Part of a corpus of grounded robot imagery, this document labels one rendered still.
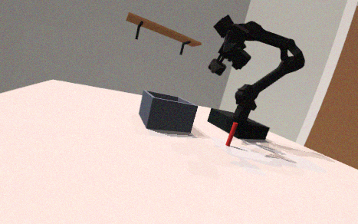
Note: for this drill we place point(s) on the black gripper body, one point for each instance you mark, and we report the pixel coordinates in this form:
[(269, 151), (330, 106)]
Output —
[(239, 30)]

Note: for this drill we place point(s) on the red peg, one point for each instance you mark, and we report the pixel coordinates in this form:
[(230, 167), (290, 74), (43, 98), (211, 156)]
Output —
[(232, 132)]

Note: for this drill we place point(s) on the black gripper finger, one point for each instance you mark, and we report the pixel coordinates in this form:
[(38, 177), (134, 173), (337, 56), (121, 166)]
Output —
[(215, 67), (230, 44)]

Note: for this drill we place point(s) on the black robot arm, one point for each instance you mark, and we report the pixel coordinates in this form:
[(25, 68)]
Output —
[(247, 93)]

